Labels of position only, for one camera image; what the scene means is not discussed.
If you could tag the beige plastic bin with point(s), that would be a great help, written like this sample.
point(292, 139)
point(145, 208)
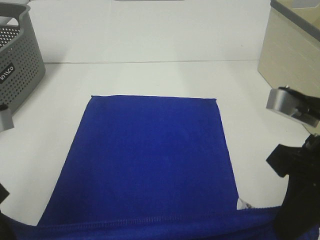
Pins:
point(290, 54)

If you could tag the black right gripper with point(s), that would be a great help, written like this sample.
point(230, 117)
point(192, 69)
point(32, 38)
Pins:
point(300, 209)

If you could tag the blue towel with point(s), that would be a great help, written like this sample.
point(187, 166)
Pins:
point(148, 168)

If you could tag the white towel label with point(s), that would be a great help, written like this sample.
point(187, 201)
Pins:
point(242, 205)

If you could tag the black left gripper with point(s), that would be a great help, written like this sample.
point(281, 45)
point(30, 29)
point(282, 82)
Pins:
point(6, 232)

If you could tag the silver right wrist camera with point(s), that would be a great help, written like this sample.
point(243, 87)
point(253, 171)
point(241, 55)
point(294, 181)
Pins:
point(295, 105)

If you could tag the grey perforated plastic basket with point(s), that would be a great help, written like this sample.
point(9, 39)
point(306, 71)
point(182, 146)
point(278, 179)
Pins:
point(21, 63)

